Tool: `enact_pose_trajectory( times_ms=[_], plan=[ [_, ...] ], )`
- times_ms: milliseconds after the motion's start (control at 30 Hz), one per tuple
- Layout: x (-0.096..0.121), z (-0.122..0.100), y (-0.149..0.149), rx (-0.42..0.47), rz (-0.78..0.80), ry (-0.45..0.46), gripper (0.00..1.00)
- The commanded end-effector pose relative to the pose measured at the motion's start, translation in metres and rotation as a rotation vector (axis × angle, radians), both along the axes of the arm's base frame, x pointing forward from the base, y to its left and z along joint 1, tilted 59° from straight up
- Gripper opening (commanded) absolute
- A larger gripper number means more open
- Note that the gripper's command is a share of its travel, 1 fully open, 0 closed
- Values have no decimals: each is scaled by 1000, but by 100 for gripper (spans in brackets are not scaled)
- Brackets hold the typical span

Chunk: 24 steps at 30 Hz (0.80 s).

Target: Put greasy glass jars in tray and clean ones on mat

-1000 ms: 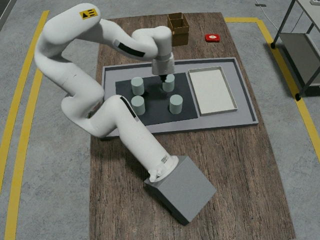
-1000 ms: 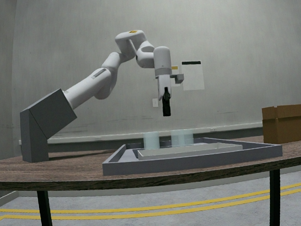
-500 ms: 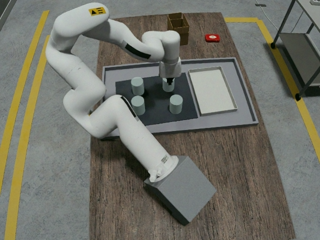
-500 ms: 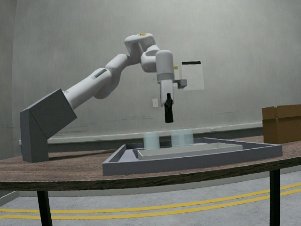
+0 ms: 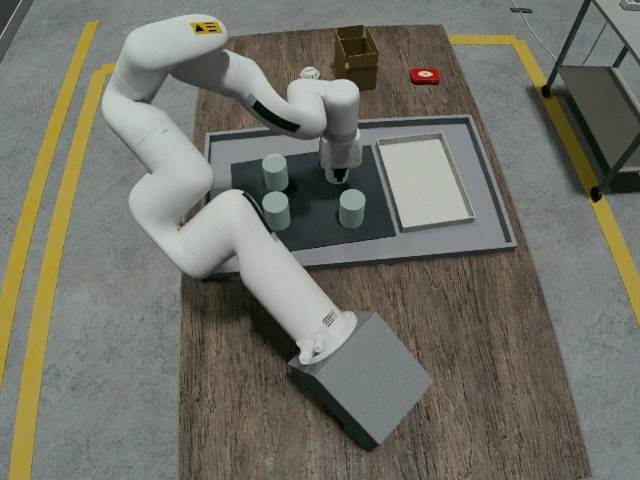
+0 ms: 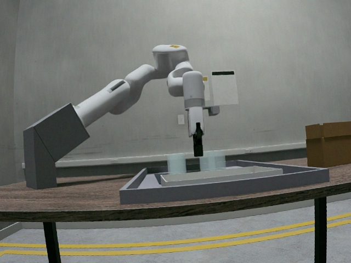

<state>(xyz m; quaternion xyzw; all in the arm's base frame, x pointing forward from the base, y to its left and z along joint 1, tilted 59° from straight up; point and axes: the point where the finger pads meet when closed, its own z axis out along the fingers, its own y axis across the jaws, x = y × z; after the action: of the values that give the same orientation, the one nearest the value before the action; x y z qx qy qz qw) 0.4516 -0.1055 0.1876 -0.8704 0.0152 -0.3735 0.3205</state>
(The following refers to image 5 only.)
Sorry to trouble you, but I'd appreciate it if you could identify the brown cardboard box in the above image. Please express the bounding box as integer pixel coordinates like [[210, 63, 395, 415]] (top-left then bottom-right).
[[335, 25, 379, 91]]

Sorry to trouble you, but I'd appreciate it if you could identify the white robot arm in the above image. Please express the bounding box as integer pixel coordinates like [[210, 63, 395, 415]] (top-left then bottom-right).
[[102, 14, 360, 365]]

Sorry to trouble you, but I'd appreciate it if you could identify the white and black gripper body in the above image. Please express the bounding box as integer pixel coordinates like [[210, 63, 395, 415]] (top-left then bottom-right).
[[319, 128, 362, 169]]

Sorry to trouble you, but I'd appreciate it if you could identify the red tin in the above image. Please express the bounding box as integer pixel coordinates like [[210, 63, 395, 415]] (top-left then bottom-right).
[[410, 68, 440, 85]]

